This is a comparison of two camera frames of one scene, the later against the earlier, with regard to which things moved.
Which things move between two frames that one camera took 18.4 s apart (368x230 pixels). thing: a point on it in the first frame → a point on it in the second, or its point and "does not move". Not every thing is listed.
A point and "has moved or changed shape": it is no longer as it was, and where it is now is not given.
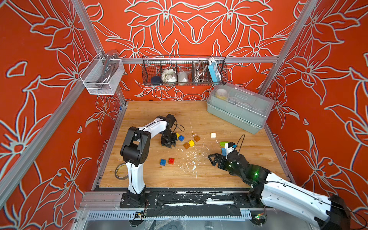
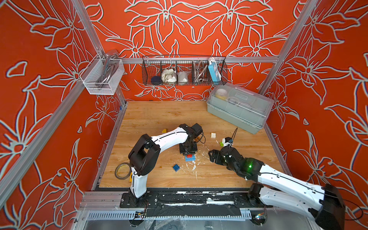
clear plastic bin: x=102 y=76 does not move
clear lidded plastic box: x=248 y=110 does not move
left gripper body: x=167 y=139 → x=189 y=149
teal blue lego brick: x=163 y=162 → x=176 y=167
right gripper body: x=225 y=164 does not move
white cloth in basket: x=168 y=75 does not move
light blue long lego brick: x=224 y=152 has moved or changed shape
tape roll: x=118 y=177 does not move
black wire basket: x=185 y=70 does not move
